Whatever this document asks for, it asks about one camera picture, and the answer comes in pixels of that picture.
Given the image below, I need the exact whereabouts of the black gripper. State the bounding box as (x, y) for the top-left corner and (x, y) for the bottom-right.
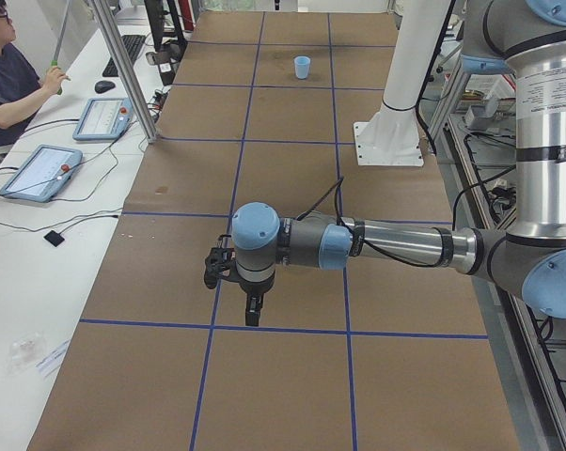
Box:
(239, 279), (267, 326)

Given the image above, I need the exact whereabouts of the light blue plastic cup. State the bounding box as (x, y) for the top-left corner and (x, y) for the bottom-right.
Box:
(293, 55), (311, 80)

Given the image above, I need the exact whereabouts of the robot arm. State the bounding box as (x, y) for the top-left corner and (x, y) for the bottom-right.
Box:
(204, 1), (566, 326)

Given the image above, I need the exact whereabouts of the small black square pad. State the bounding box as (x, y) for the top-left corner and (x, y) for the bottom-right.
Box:
(43, 230), (65, 247)

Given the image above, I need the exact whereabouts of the clear plastic bag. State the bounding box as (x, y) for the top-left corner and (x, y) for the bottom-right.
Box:
(6, 332), (47, 376)

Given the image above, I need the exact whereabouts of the far teach pendant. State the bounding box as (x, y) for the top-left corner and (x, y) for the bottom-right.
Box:
(72, 98), (134, 142)

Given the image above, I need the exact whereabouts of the teach pendant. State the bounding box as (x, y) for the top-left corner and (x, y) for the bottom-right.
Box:
(72, 98), (134, 142)
(0, 145), (83, 203)

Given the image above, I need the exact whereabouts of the near teach pendant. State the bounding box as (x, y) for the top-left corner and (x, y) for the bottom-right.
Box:
(0, 145), (83, 203)

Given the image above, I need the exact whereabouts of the black computer mouse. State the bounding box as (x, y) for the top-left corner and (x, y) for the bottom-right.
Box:
(94, 80), (116, 94)

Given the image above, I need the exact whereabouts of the black monitor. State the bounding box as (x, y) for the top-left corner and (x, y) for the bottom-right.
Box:
(144, 0), (187, 66)

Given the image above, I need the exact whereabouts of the black keyboard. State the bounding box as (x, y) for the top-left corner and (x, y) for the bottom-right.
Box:
(102, 34), (147, 78)

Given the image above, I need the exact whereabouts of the seated person dark shirt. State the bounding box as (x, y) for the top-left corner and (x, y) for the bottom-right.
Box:
(0, 1), (69, 147)

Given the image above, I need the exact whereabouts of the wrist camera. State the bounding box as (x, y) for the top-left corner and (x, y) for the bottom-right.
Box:
(203, 234), (239, 289)

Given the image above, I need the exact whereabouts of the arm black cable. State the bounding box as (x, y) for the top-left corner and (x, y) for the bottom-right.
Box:
(295, 175), (448, 269)

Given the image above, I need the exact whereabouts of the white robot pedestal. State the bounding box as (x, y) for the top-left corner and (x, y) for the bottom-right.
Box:
(354, 0), (453, 167)

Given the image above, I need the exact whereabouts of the aluminium frame post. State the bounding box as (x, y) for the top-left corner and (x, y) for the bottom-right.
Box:
(89, 0), (157, 144)

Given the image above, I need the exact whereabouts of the green handled tool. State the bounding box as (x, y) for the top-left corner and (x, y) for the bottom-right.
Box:
(51, 0), (72, 68)

